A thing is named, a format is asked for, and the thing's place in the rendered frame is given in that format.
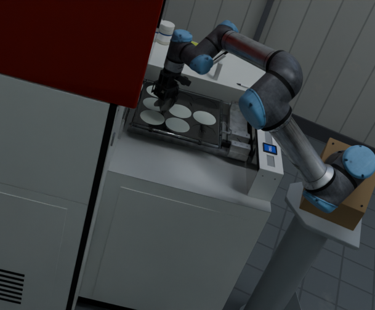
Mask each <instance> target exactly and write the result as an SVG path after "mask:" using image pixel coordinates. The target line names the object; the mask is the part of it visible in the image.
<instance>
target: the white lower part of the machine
mask: <svg viewBox="0 0 375 310"><path fill-rule="evenodd" d="M106 176H107V175H106ZM105 179H106V177H105ZM104 184H105V180H104V182H103V186H102V189H101V192H100V196H99V199H98V201H97V205H96V206H95V207H94V206H91V205H87V204H83V203H80V202H75V201H71V200H68V199H63V198H60V197H55V196H51V195H48V194H43V193H39V192H36V191H32V190H29V189H24V188H19V187H16V186H12V185H7V184H4V183H0V310H75V306H76V302H77V299H78V295H79V291H80V288H81V282H82V279H83V274H84V269H85V266H86V261H87V256H88V253H89V248H90V245H91V240H92V235H93V232H94V227H95V222H96V219H97V214H98V211H99V205H100V200H101V197H102V193H103V187H104Z"/></svg>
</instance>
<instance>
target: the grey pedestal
mask: <svg viewBox="0 0 375 310"><path fill-rule="evenodd" d="M303 188H304V187H303V185H302V182H298V183H291V184H290V185H289V187H288V190H287V193H286V197H285V199H284V201H285V202H286V203H287V205H288V206H289V208H290V209H291V210H292V212H293V213H294V214H295V216H294V217H293V219H292V221H291V223H290V224H289V226H288V228H287V230H286V232H285V234H284V236H283V238H282V239H281V241H280V243H279V245H278V247H277V248H276V250H275V253H274V254H273V256H272V258H271V260H270V261H269V263H268V265H267V267H266V269H265V271H264V273H263V275H262V276H261V278H260V280H259V282H258V284H257V285H256V287H255V289H254V291H253V293H252V295H251V297H250V299H249V300H248V302H247V303H246V304H245V305H244V306H242V307H240V310H302V309H301V306H300V303H299V299H298V296H297V292H296V289H297V288H298V286H299V284H300V283H301V282H302V279H303V278H304V276H305V275H306V273H307V271H308V270H309V268H310V267H311V265H312V263H313V262H314V260H315V258H316V257H317V255H318V254H319V252H320V250H321V249H322V247H323V246H324V244H325V242H326V241H327V239H330V240H333V241H334V242H337V243H339V244H341V245H344V246H346V247H348V248H351V249H352V250H355V251H357V250H358V249H359V245H360V233H361V221H362V218H361V220H360V221H359V223H358V224H357V226H356V228H355V229H354V230H353V231H352V230H350V229H347V228H345V227H343V226H340V225H337V224H335V223H333V222H331V221H328V220H325V219H324V218H321V217H318V216H316V215H314V214H312V213H309V212H306V211H305V210H302V209H300V208H299V206H300V201H301V197H302V192H303Z"/></svg>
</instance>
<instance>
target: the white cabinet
mask: <svg viewBox="0 0 375 310"><path fill-rule="evenodd" d="M269 216H270V213H268V212H264V211H261V210H256V209H252V208H249V207H245V206H242V205H237V204H233V203H230V202H225V201H221V200H218V199H214V198H211V197H206V196H202V195H199V194H195V193H190V192H187V191H182V190H179V189H175V188H171V187H168V186H163V185H159V184H156V183H152V182H149V181H144V180H140V179H137V178H132V177H128V176H125V175H121V174H118V173H113V172H109V171H107V176H106V179H105V184H104V187H103V193H102V197H101V200H100V205H99V211H98V214H97V219H96V222H95V227H94V232H93V235H92V240H91V245H90V248H89V253H88V256H87V261H86V266H85V269H84V274H83V279H82V282H81V288H80V291H79V295H78V296H79V297H78V302H80V303H84V304H89V305H93V306H98V307H101V308H106V309H111V310H222V309H223V307H224V305H225V303H226V301H227V299H228V297H229V296H230V294H231V292H232V290H233V288H234V286H235V284H236V282H237V280H238V278H239V276H240V274H241V272H242V270H243V268H244V266H245V264H246V262H247V260H248V258H249V256H250V254H251V252H252V250H253V248H254V246H255V244H256V242H257V240H258V238H259V236H260V234H261V232H262V230H263V228H264V226H265V224H266V222H267V220H268V218H269Z"/></svg>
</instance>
